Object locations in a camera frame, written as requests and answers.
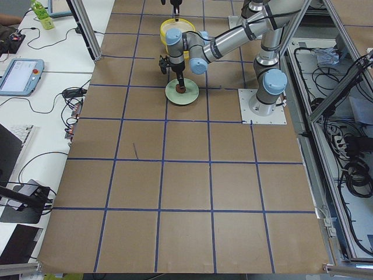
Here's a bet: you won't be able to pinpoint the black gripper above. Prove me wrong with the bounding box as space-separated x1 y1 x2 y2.
170 61 185 88
170 0 182 22

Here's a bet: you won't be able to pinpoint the brown bun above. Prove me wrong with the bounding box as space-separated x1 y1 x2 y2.
175 84 186 94

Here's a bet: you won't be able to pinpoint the yellow steamer layer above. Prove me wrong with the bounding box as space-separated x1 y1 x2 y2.
160 19 196 51

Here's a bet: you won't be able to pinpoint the person forearm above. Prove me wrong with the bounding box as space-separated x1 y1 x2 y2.
0 13 23 26

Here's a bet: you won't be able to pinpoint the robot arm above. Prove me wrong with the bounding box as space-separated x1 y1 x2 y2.
159 0 304 117

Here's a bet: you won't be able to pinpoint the light green plate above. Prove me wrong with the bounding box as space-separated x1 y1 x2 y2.
165 78 199 106

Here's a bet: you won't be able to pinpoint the black power adapter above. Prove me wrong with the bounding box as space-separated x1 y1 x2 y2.
62 88 87 99

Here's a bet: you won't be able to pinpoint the teach pendant far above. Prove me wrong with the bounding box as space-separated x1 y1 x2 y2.
47 0 72 18

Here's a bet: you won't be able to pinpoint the teach pendant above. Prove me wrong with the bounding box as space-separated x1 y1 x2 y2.
1 58 44 97
47 0 72 18

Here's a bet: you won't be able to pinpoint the green bottle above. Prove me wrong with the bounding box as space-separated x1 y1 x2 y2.
30 0 55 30

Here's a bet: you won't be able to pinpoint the teach pendant near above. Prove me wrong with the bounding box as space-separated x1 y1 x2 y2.
1 58 44 97

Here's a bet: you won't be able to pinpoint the white keyboard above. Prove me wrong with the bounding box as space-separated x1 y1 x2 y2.
9 124 37 149

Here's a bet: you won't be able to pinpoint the black laptop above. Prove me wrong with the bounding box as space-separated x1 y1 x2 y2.
0 125 22 187

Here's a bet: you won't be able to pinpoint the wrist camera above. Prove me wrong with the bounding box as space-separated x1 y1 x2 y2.
159 55 170 75

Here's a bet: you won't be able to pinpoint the aluminium frame post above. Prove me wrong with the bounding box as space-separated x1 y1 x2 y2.
66 0 102 61

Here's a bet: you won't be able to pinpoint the coiled black cables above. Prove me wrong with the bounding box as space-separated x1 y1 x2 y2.
337 159 371 198

